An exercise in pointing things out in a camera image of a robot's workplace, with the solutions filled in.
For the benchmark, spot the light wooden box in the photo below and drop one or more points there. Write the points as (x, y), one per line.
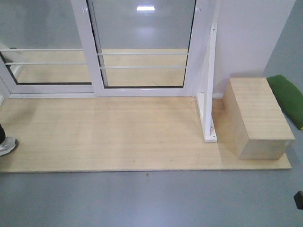
(259, 128)

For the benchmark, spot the white framed fixed glass panel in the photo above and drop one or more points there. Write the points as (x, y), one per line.
(46, 48)

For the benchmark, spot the green cushion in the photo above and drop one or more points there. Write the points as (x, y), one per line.
(289, 98)

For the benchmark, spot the white triangular support bracket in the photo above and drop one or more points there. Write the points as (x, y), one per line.
(205, 91)

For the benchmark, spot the white framed sliding glass door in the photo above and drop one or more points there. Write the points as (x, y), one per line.
(143, 47)

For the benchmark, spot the light wooden floor platform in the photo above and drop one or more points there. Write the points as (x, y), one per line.
(114, 134)

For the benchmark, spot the grey white sneaker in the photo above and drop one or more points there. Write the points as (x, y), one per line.
(8, 145)

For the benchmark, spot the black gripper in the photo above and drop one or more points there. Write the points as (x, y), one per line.
(298, 198)

